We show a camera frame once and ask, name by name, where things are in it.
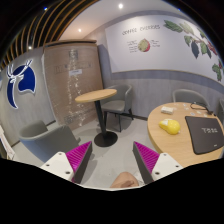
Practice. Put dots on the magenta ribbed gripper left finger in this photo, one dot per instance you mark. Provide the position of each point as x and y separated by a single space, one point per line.
70 166

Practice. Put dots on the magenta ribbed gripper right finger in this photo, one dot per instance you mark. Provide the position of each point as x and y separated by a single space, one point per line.
152 165

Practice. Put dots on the yellow computer mouse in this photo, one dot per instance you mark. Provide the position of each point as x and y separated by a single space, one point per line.
170 126

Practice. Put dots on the black mouse pad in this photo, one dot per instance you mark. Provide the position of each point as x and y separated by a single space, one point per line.
206 134

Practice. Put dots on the grey armchair near left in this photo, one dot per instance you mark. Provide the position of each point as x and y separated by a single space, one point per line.
45 143

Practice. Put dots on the round wooden table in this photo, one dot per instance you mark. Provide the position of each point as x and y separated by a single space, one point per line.
178 146

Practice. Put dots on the white tissue packet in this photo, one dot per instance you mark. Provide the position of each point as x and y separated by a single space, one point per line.
167 110

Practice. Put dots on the grey chair behind round table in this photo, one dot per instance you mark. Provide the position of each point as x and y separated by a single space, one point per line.
189 96

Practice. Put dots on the black eyeglasses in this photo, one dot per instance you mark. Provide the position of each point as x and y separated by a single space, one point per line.
201 106

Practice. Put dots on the blue deer logo sign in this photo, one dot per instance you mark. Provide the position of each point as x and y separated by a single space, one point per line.
21 78

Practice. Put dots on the wrapped wooden cabinet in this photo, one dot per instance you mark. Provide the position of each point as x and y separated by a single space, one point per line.
72 68

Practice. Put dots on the small round pedestal table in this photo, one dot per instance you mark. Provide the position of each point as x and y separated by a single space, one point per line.
104 138

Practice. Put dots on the grey chair behind pedestal table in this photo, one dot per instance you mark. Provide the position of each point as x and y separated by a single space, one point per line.
120 103

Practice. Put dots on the coffee cherries wall poster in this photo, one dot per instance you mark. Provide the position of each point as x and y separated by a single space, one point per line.
157 42

